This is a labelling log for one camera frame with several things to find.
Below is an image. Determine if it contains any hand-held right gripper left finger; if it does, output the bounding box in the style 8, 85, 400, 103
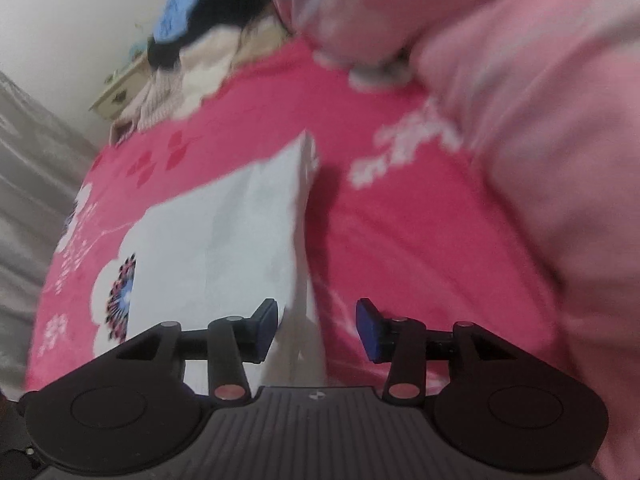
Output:
115, 298, 279, 403

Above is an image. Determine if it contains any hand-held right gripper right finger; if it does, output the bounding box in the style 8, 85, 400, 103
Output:
355, 298, 521, 403

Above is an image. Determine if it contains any white sweatshirt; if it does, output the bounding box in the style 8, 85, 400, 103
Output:
122, 130, 321, 391

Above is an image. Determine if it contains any pale pink floral duvet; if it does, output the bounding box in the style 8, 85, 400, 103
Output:
262, 0, 640, 480

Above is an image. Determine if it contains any cream nightstand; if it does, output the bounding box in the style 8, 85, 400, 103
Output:
89, 55, 151, 123

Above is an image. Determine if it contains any grey curtain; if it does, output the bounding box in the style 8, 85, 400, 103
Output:
0, 70, 101, 401

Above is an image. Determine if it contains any cream striped garment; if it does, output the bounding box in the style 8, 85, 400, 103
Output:
235, 15, 296, 68

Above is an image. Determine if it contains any blue shirt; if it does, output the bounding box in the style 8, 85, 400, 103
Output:
152, 0, 246, 43

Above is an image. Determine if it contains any black garment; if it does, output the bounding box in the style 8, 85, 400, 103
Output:
147, 0, 276, 71

